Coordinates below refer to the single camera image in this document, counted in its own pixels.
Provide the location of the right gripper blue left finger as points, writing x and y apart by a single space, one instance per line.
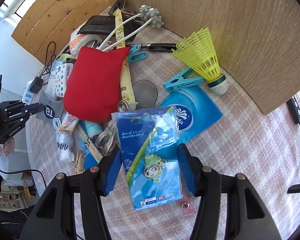
109 168

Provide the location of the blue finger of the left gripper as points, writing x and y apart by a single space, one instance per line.
32 109

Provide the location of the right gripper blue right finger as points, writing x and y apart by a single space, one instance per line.
191 169

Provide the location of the blue mascot pin card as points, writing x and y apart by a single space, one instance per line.
148 141

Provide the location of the white power strip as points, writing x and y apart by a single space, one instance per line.
31 88

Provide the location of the grey T9 pouch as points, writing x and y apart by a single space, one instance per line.
51 108

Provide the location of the wooden clothespin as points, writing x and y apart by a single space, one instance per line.
79 162

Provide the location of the dotted white tissue pack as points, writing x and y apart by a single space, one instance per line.
59 76

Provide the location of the blue tissue packet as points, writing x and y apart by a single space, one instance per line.
194 110

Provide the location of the red fabric pouch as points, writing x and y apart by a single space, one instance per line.
93 88

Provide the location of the checkered tablecloth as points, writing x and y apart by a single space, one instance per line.
266 148

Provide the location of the teal clothespin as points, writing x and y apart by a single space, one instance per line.
181 81
136 54

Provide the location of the black wallet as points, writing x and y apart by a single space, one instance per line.
98 25

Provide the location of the yellow plastic shuttlecock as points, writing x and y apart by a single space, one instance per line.
198 52

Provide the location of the black power strip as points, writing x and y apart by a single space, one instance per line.
294 109

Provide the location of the black pen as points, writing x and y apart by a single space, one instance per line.
155 47

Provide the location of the grey bead massager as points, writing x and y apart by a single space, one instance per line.
149 13

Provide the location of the wooden board panel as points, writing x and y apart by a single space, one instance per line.
257 41

